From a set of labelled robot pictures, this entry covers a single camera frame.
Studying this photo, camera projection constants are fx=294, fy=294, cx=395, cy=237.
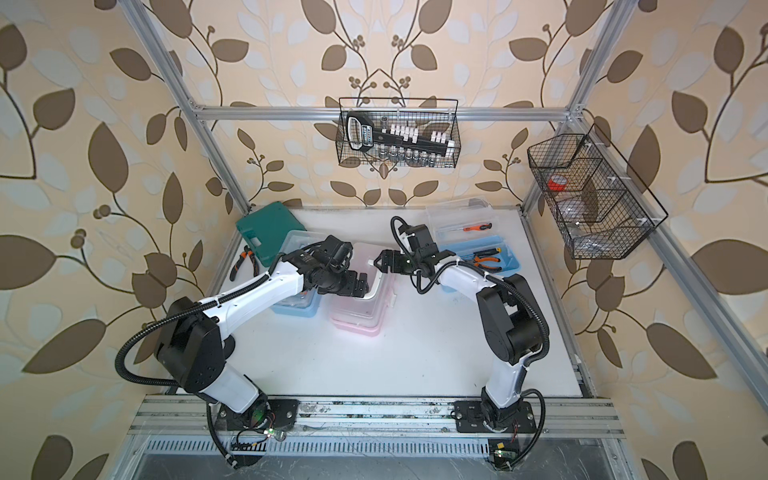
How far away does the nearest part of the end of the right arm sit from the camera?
70 centimetres

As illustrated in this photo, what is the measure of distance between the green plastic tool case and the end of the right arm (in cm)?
37

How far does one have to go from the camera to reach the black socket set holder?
840 millimetres

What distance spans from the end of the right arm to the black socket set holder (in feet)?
1.00

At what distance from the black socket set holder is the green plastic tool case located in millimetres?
410

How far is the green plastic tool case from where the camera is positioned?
107cm
